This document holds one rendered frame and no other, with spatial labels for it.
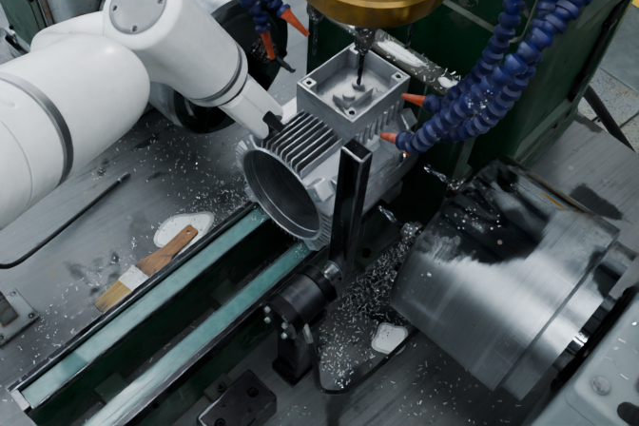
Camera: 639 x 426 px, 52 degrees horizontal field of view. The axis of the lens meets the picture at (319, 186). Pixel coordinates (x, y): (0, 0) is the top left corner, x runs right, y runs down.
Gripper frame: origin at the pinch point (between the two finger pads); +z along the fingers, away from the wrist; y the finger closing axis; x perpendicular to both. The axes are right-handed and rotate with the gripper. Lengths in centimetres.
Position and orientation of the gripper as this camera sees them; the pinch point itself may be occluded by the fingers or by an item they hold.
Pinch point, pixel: (266, 119)
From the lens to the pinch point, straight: 90.1
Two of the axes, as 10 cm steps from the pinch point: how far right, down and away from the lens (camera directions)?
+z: 3.0, 2.4, 9.2
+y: 7.2, 5.8, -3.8
